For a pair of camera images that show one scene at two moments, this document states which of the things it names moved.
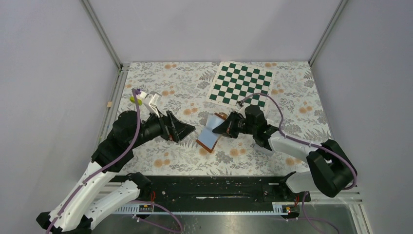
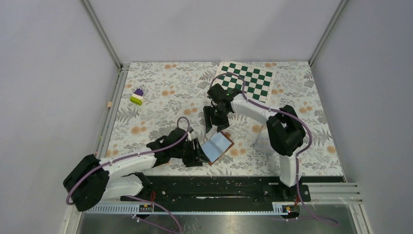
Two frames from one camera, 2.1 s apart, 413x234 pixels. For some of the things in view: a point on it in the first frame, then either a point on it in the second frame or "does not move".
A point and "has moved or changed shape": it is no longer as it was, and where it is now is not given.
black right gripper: x=227 y=127 → x=221 y=124
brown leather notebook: x=207 y=139 has moved or changed shape
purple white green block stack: x=140 y=95 does not move
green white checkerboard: x=235 y=81 does not move
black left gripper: x=173 y=128 → x=197 y=156
